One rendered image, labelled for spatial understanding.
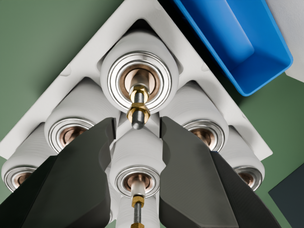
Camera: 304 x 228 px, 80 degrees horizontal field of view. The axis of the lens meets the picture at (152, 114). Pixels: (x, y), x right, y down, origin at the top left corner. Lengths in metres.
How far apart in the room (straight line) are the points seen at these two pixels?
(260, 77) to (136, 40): 0.30
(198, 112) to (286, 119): 0.46
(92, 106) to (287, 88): 0.52
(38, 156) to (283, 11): 0.47
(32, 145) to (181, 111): 0.24
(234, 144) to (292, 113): 0.36
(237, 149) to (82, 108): 0.25
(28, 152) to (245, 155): 0.34
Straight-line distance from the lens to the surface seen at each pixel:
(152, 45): 0.21
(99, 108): 0.26
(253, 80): 0.45
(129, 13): 0.28
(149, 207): 0.44
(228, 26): 0.49
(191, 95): 0.29
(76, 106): 0.25
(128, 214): 0.43
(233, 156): 0.33
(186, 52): 0.29
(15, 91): 0.59
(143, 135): 0.33
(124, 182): 0.31
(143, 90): 0.18
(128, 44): 0.21
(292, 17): 0.43
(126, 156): 0.30
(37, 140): 0.36
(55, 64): 0.52
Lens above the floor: 0.46
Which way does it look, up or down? 61 degrees down
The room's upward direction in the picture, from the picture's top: 175 degrees clockwise
